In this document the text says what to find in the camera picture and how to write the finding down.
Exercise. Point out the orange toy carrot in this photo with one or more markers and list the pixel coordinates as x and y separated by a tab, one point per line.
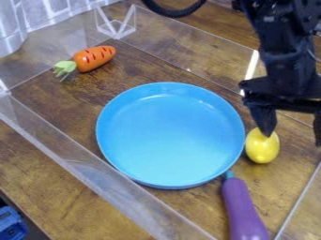
84	61

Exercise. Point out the clear acrylic enclosure wall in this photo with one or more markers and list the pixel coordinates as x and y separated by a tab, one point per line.
54	173

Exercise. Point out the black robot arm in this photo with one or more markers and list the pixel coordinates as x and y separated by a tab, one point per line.
284	24

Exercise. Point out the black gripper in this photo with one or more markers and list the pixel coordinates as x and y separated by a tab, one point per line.
289	88

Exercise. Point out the purple toy eggplant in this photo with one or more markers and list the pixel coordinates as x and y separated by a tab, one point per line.
246	225

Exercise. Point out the white checkered curtain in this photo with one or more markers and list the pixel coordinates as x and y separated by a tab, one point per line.
23	16

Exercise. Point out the blue plastic box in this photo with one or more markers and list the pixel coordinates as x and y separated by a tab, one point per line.
13	228

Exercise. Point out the blue round tray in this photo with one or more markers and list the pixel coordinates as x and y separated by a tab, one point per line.
170	134

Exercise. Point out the yellow toy lemon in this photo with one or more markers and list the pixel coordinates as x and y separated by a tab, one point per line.
261	148

